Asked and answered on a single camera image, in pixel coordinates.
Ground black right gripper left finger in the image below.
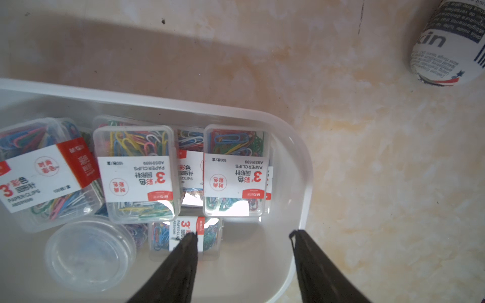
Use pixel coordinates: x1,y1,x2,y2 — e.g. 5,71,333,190
128,232,198,302

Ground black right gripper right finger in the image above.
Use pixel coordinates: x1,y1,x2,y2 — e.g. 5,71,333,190
289,230,370,303

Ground paper clip box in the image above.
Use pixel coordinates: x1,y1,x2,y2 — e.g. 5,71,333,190
1,117,103,233
149,216,224,261
203,124,270,218
93,125,182,224
176,126,204,208

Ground white plastic storage box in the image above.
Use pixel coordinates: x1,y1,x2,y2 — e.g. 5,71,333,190
1,79,313,302

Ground round clear clip tub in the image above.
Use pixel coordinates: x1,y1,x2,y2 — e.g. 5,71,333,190
44,216,137,294

